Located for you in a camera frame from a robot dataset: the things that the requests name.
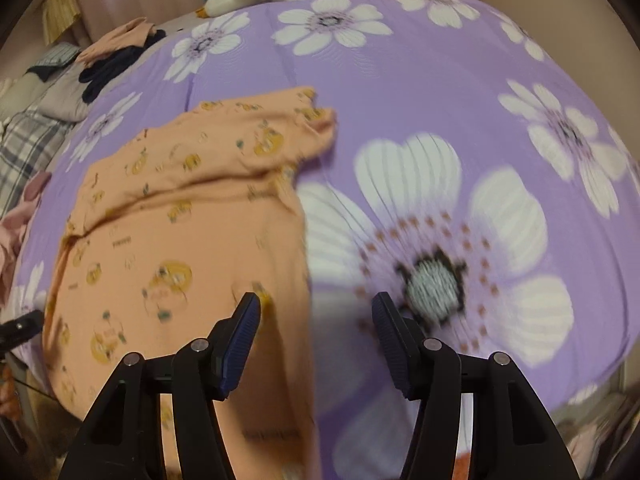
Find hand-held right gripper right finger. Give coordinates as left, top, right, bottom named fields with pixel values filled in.
left=371, top=291, right=574, bottom=480

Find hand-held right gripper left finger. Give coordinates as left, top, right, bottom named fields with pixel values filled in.
left=60, top=291, right=263, bottom=480

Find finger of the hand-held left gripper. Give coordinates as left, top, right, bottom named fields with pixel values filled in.
left=0, top=309, right=47, bottom=349

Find orange printed shirt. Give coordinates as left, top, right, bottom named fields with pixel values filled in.
left=42, top=86, right=339, bottom=480

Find dark navy folded clothes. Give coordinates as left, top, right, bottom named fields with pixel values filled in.
left=80, top=30, right=167, bottom=106

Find pink folded clothes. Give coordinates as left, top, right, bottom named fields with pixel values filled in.
left=80, top=17, right=162, bottom=62

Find pink crumpled cloth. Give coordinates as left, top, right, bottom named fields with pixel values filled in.
left=0, top=170, right=52, bottom=302

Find grey plaid blanket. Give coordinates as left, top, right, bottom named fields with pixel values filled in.
left=0, top=109, right=77, bottom=202

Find grey pillow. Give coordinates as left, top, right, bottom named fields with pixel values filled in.
left=40, top=66, right=102, bottom=122

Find purple floral blanket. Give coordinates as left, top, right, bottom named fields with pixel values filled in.
left=10, top=0, right=633, bottom=480

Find dark striped cloth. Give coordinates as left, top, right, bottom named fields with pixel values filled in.
left=27, top=42, right=82, bottom=81

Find yellow hanging cloth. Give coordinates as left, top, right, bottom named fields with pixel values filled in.
left=42, top=0, right=82, bottom=44

